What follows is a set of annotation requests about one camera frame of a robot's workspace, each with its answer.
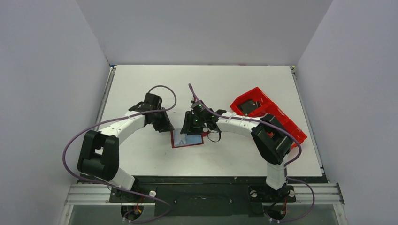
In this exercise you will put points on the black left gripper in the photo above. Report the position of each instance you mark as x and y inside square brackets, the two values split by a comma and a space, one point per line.
[163, 123]

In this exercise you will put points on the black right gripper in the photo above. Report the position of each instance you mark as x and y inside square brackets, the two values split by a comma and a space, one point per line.
[189, 124]

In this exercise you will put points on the red leather card holder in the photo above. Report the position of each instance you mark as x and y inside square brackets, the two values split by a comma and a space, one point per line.
[191, 140]

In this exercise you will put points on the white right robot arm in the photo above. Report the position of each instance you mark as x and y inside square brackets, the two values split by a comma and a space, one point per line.
[269, 136]

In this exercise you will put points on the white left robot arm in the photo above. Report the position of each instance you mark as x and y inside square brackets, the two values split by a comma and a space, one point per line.
[99, 155]

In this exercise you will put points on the black card in tray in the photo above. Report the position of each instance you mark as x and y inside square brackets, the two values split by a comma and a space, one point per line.
[248, 106]

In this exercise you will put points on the red plastic divided tray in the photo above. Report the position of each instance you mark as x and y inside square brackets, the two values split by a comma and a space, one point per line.
[268, 106]

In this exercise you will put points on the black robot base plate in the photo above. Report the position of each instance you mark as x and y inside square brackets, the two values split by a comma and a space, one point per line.
[261, 196]

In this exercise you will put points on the aluminium frame rail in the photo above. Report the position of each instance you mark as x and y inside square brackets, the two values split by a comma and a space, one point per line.
[90, 194]

